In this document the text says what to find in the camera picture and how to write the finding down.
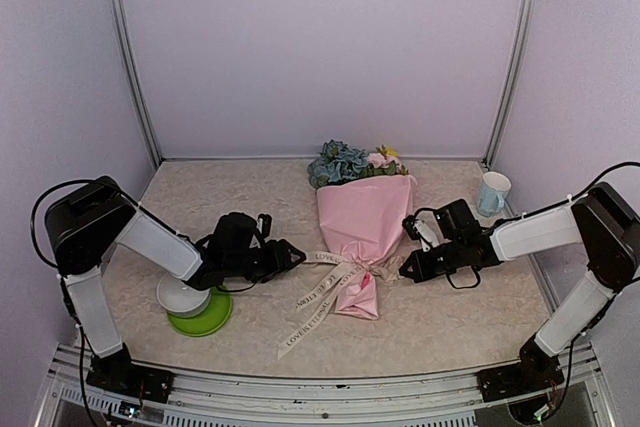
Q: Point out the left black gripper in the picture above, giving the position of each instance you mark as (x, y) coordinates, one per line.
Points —
(279, 260)

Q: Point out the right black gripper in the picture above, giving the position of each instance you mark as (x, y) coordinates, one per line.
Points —
(422, 273)

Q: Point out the beige printed ribbon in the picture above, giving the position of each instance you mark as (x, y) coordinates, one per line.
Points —
(330, 287)

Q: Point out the pink wrapping paper sheet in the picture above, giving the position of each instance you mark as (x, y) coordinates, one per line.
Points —
(362, 221)

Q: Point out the blue fake flower bunch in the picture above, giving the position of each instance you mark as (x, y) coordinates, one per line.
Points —
(337, 164)

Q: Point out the pale pink fake flower stem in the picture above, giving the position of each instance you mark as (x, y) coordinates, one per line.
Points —
(379, 165)

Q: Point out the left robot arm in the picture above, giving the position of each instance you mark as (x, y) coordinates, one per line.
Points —
(101, 237)

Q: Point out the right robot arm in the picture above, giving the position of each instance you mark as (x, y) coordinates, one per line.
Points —
(595, 234)

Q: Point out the green plastic plate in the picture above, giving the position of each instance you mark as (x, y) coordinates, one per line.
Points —
(214, 316)

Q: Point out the white ceramic bowl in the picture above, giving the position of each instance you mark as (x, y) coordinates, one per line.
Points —
(180, 300)

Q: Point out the light blue mug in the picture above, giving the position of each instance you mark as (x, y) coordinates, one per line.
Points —
(493, 193)

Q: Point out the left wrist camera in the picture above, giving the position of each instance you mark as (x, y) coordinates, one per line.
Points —
(264, 224)

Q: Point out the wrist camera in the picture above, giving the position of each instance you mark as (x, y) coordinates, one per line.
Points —
(418, 230)
(264, 224)

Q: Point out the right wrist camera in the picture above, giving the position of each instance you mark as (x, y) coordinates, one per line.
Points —
(418, 230)

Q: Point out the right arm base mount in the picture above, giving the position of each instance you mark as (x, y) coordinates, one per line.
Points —
(503, 382)

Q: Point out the front aluminium rail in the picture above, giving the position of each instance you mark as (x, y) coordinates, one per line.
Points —
(199, 398)

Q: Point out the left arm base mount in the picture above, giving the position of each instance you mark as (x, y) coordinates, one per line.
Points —
(133, 380)

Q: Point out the left aluminium frame post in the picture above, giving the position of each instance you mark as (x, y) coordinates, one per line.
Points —
(132, 75)

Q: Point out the aluminium frame post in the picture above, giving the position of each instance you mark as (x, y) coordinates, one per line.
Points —
(514, 65)
(132, 75)

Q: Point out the right aluminium frame post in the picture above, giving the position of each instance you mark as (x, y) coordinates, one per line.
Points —
(514, 65)

